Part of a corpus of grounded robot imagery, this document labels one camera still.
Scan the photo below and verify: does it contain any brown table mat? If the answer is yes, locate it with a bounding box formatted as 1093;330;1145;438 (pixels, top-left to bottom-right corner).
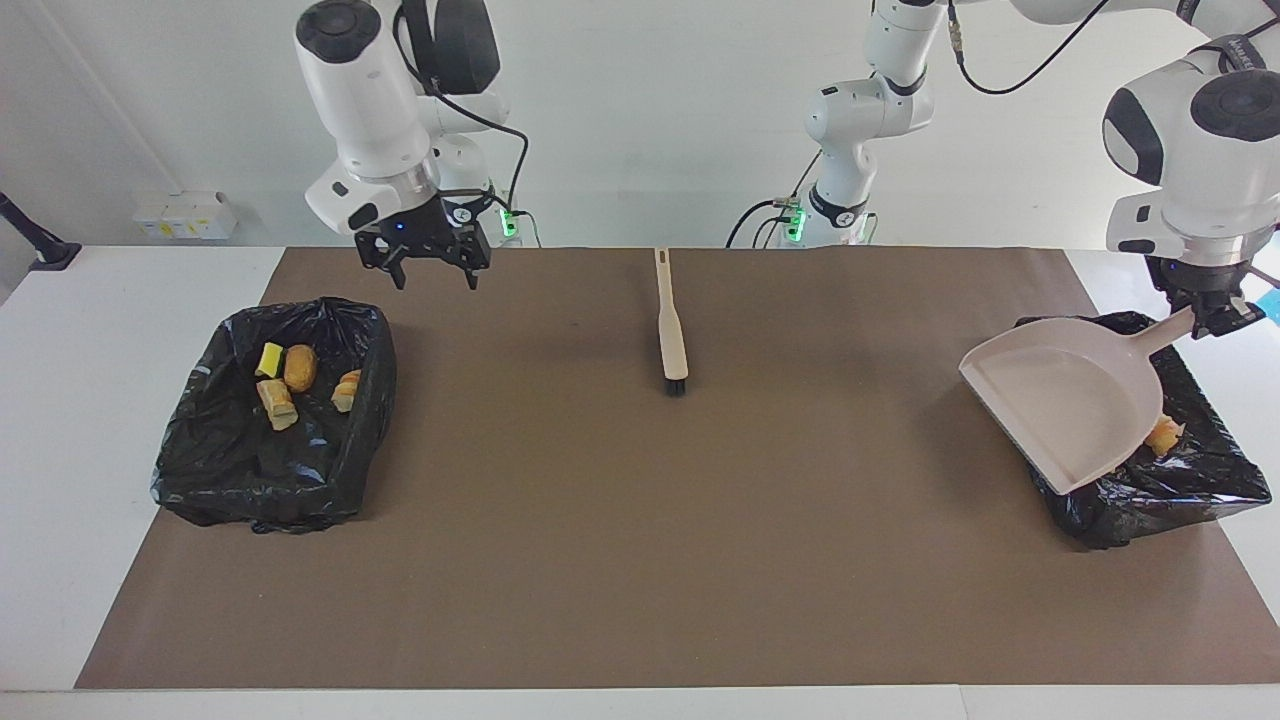
75;247;1280;691

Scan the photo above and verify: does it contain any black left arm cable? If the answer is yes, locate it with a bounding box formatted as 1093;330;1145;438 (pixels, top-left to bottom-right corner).
940;0;1280;291

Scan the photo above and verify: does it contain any white wall socket box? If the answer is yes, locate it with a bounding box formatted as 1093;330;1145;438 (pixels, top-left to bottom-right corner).
133;191;239;241

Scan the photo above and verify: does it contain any beige plastic dustpan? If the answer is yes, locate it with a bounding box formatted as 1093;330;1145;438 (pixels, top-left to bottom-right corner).
958;305;1197;496

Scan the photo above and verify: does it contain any black camera stand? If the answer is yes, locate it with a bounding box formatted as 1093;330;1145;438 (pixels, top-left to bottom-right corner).
0;192;83;272

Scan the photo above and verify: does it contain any black left base cable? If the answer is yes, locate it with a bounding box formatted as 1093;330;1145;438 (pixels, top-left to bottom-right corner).
727;150;831;249

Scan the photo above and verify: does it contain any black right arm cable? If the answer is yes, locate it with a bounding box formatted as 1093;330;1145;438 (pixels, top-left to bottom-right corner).
395;0;531;216

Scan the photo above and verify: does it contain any beige hand brush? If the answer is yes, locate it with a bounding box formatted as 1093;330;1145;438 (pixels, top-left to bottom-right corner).
654;247;689;396

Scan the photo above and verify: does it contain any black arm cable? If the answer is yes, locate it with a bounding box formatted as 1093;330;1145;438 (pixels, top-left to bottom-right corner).
940;0;1280;291
395;0;531;216

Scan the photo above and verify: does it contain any black bag lined bin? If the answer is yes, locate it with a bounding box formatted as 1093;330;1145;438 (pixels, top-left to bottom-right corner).
151;296;398;534
1015;311;1273;550

